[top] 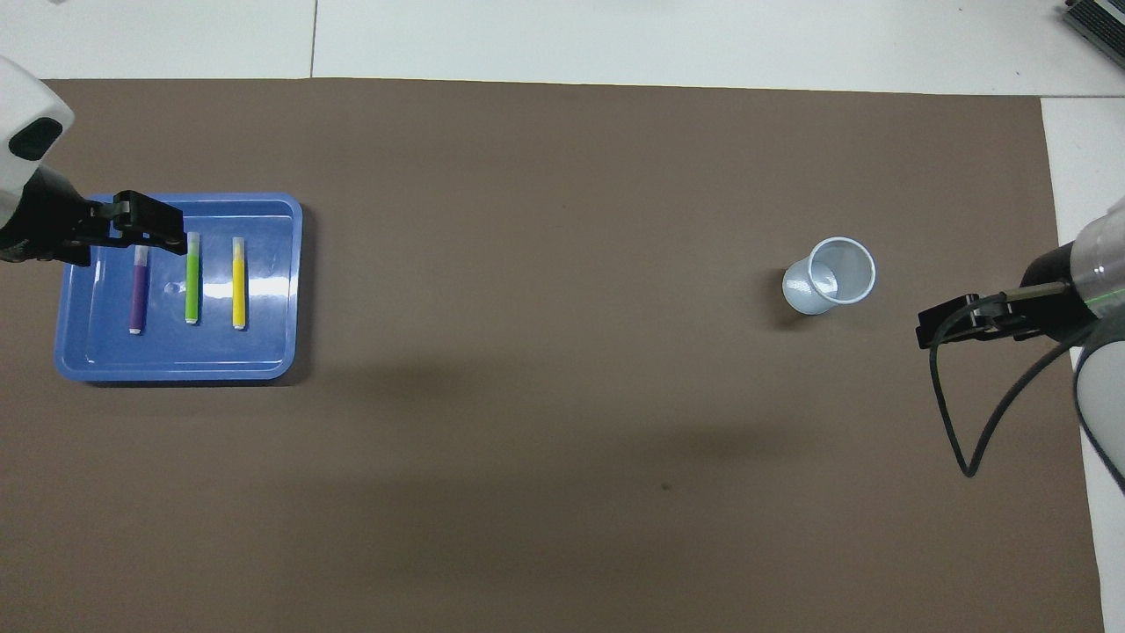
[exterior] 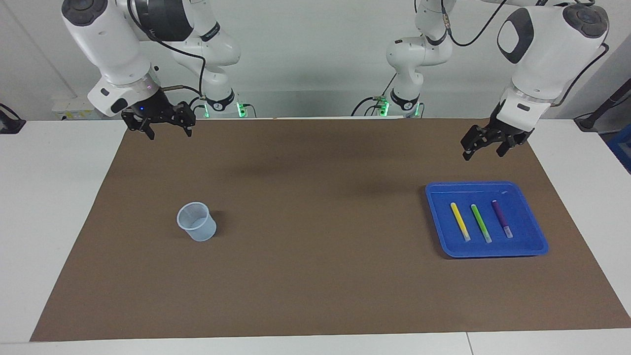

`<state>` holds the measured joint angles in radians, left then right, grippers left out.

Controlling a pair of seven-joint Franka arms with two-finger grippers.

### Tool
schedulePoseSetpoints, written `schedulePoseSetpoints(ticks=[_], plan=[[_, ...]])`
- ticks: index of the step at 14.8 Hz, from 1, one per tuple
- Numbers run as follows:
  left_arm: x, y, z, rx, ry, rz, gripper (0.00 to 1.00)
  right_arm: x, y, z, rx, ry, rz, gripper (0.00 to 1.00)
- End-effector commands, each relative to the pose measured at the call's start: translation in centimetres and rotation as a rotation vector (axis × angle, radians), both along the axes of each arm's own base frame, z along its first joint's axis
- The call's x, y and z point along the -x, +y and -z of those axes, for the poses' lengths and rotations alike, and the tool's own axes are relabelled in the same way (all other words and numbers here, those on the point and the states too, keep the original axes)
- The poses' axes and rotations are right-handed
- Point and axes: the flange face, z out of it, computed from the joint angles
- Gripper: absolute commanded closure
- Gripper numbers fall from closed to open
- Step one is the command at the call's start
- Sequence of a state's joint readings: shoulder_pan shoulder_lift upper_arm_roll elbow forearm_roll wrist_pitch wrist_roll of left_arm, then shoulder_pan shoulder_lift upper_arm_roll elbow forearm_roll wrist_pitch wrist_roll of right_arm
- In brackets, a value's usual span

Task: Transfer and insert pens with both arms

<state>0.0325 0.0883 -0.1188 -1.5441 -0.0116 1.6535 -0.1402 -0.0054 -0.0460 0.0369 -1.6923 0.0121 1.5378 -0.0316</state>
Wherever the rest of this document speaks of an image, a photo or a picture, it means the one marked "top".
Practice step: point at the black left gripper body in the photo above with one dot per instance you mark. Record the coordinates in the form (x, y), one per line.
(44, 220)

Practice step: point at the blue plastic tray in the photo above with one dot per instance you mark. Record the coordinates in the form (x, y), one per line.
(264, 343)

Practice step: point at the translucent plastic cup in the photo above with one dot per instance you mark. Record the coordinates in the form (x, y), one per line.
(813, 294)

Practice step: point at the purple marker pen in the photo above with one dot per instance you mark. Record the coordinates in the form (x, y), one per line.
(139, 294)

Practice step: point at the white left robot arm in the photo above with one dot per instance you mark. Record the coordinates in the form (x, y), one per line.
(26, 105)

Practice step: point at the brown table mat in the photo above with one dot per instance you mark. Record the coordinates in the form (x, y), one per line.
(545, 352)

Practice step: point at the grey ribbed device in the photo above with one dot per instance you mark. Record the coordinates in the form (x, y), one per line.
(1099, 22)

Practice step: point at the green marker pen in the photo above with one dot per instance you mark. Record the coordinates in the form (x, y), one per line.
(192, 281)

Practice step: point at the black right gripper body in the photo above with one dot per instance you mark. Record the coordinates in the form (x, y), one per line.
(1059, 299)

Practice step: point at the yellow marker pen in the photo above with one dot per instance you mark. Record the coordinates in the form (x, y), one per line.
(238, 286)

